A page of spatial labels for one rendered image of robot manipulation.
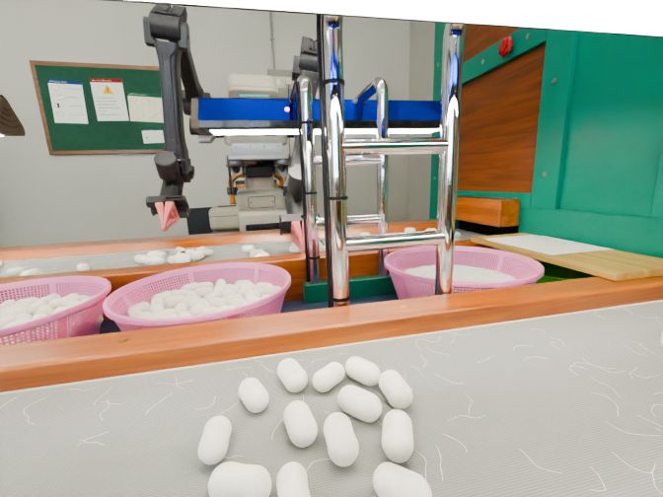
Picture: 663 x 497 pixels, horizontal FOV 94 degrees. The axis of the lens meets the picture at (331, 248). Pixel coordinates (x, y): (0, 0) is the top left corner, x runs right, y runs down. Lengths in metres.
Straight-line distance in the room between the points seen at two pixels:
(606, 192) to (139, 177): 2.87
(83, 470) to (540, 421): 0.32
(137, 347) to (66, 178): 2.85
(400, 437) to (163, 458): 0.16
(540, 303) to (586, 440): 0.21
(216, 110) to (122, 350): 0.54
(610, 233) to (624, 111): 0.22
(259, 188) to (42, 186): 2.08
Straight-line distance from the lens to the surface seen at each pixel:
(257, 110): 0.77
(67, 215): 3.21
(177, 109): 1.09
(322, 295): 0.65
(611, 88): 0.84
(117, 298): 0.57
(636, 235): 0.77
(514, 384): 0.34
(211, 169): 2.91
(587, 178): 0.84
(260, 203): 1.49
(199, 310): 0.52
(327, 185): 0.39
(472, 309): 0.42
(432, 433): 0.27
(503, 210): 0.91
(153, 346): 0.37
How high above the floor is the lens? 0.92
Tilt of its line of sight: 12 degrees down
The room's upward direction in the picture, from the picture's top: 2 degrees counter-clockwise
